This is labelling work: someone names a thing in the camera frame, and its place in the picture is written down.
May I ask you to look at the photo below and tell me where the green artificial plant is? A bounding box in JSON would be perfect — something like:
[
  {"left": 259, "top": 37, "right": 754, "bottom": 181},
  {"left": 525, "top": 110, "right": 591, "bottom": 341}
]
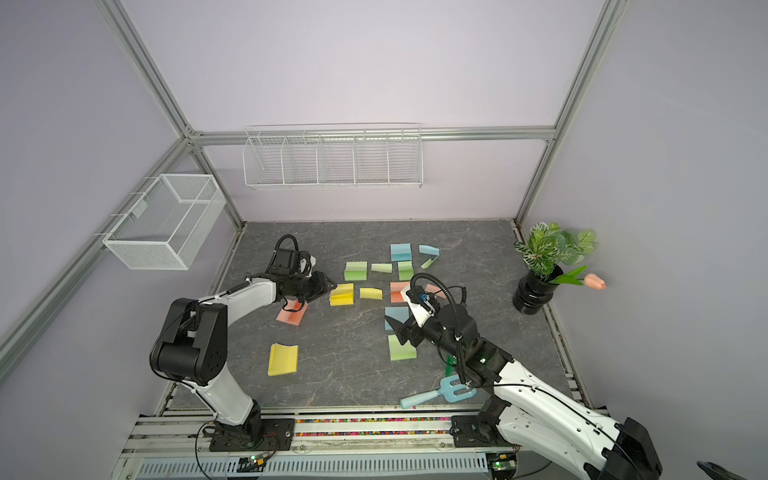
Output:
[{"left": 515, "top": 222, "right": 597, "bottom": 280}]

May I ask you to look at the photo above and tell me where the light blue toy fork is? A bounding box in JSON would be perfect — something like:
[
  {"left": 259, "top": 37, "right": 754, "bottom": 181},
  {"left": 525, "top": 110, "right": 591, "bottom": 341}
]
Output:
[{"left": 400, "top": 374, "right": 477, "bottom": 409}]

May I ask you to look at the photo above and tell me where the light blue memo pad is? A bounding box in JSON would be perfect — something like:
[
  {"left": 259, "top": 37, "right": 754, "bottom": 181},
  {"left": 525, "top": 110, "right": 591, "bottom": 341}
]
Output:
[
  {"left": 390, "top": 243, "right": 412, "bottom": 262},
  {"left": 385, "top": 306, "right": 410, "bottom": 324}
]

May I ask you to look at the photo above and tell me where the pink artificial tulip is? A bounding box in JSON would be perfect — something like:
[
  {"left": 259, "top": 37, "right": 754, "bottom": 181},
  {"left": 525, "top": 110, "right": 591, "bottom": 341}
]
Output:
[{"left": 550, "top": 265, "right": 607, "bottom": 291}]

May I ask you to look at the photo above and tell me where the light blue memo pad front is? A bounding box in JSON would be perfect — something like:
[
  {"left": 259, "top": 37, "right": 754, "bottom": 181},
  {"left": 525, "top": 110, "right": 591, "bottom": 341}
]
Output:
[{"left": 385, "top": 306, "right": 410, "bottom": 324}]

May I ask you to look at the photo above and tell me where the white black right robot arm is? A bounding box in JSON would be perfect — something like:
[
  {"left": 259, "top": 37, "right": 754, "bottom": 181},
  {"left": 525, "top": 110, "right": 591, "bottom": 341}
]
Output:
[{"left": 386, "top": 306, "right": 663, "bottom": 479}]

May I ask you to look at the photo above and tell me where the torn salmon page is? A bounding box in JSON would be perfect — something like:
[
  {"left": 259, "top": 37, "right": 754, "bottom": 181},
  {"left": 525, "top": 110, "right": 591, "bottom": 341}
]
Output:
[{"left": 424, "top": 283, "right": 446, "bottom": 298}]

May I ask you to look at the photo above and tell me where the green toy rake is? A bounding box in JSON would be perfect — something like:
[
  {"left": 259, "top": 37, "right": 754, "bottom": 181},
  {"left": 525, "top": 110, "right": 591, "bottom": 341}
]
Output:
[{"left": 445, "top": 356, "right": 456, "bottom": 377}]

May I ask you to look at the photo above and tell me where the salmon memo pad front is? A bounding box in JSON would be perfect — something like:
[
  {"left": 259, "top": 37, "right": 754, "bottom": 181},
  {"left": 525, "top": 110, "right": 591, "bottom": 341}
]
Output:
[{"left": 390, "top": 282, "right": 409, "bottom": 304}]

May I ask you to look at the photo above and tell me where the torn light blue page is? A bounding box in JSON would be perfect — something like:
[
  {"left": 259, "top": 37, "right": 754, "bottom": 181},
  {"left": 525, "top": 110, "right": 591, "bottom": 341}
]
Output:
[{"left": 419, "top": 244, "right": 440, "bottom": 257}]

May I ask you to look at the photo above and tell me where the torn yellow page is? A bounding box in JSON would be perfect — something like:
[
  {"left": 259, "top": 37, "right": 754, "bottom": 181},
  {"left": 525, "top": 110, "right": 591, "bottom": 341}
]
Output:
[{"left": 359, "top": 287, "right": 383, "bottom": 301}]

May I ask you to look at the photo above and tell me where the yellow memo pad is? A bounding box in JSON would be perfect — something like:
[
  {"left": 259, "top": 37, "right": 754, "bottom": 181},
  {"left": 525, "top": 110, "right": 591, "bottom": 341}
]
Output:
[
  {"left": 329, "top": 283, "right": 355, "bottom": 306},
  {"left": 267, "top": 343, "right": 299, "bottom": 377}
]

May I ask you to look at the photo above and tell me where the white wire shelf basket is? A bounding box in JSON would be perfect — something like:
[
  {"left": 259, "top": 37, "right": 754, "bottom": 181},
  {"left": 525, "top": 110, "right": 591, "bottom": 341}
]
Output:
[{"left": 242, "top": 123, "right": 424, "bottom": 189}]

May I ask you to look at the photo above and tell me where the black plant pot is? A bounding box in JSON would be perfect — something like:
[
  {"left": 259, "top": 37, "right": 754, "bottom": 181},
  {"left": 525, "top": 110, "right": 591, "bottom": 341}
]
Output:
[{"left": 512, "top": 266, "right": 564, "bottom": 315}]

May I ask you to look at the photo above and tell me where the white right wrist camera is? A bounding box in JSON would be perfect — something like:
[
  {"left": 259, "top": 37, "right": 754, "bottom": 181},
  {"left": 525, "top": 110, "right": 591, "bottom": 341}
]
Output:
[{"left": 401, "top": 286, "right": 435, "bottom": 327}]

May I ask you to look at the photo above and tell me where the light green memo pad front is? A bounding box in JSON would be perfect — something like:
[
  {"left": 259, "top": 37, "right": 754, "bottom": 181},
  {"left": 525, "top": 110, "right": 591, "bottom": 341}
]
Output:
[{"left": 344, "top": 261, "right": 368, "bottom": 282}]

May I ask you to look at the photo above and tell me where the red memo pad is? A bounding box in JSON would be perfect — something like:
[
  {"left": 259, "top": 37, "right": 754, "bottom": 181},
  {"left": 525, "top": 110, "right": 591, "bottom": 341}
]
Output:
[{"left": 276, "top": 300, "right": 308, "bottom": 326}]

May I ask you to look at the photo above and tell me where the white wire basket left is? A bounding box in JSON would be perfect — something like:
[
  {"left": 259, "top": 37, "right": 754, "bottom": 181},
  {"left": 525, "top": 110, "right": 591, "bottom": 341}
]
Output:
[{"left": 102, "top": 174, "right": 226, "bottom": 271}]

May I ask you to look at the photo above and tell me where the light green memo pad small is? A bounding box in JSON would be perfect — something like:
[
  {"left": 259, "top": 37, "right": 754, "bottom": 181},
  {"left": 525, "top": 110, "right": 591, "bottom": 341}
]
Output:
[{"left": 398, "top": 261, "right": 415, "bottom": 281}]

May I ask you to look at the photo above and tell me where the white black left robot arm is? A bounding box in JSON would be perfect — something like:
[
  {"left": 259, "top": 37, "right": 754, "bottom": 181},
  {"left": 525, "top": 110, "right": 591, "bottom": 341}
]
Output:
[{"left": 148, "top": 234, "right": 337, "bottom": 441}]

